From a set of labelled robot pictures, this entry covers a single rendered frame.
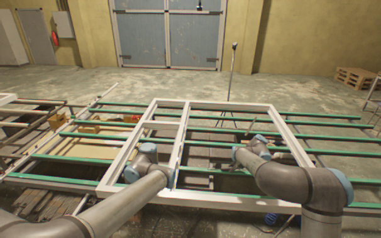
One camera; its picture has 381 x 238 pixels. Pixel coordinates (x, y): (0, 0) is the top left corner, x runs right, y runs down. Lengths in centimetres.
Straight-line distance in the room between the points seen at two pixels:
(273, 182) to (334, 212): 18
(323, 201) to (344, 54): 833
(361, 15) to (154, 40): 707
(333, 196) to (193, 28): 692
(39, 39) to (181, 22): 575
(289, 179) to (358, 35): 847
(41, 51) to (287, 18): 951
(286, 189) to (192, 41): 690
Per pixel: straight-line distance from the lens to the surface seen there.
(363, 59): 935
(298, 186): 66
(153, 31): 756
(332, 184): 71
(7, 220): 51
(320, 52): 846
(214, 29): 726
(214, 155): 203
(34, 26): 991
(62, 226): 46
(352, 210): 163
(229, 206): 125
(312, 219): 74
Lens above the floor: 189
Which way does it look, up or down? 29 degrees down
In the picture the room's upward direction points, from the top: 1 degrees clockwise
